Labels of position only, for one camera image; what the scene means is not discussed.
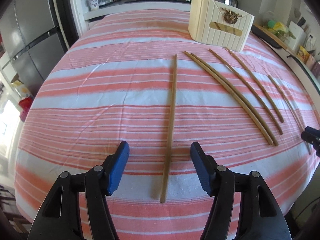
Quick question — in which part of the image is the wooden chopstick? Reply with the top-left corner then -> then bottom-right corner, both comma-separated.
183,50 -> 275,146
265,74 -> 313,155
208,48 -> 284,136
184,51 -> 279,146
226,48 -> 284,123
159,55 -> 177,204

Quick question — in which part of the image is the yellow snack packet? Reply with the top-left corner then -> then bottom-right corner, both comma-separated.
297,46 -> 310,63

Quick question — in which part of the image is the yellow green plastic bag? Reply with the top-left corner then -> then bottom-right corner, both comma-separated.
266,20 -> 289,40

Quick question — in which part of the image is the wooden cutting board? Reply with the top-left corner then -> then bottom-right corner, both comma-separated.
251,24 -> 298,60

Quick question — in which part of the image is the cream ribbed utensil holder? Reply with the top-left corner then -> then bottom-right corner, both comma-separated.
188,0 -> 254,52

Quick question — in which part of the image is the pink striped tablecloth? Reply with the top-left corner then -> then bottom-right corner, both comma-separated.
14,9 -> 319,239

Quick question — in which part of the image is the grey refrigerator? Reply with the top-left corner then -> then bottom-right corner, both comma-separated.
1,0 -> 69,95

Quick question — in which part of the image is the clear spice jar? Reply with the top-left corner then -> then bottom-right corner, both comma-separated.
88,0 -> 99,11

